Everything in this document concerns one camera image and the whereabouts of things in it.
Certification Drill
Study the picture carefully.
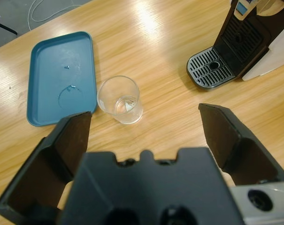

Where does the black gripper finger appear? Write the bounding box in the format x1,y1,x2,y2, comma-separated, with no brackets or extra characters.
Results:
0,110,93,225
198,103,284,187

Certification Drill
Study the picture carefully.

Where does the clear glass cup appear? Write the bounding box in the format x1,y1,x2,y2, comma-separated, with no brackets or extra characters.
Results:
96,75,144,125

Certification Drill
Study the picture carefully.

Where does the white capsule coffee machine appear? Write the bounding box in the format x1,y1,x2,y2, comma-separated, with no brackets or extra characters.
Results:
212,0,284,82

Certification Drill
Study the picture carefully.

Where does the metal drip tray grille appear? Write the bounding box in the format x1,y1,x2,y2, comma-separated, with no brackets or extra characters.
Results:
186,46,235,91

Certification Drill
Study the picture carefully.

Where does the teal plastic tray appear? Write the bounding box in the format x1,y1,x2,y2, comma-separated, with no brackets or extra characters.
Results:
26,31,97,128

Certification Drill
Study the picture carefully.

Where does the black tripod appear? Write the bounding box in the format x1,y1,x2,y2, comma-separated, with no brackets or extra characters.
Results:
0,7,18,51

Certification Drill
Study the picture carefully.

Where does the white floor cable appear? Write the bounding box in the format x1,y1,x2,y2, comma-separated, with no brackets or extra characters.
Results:
28,0,86,31

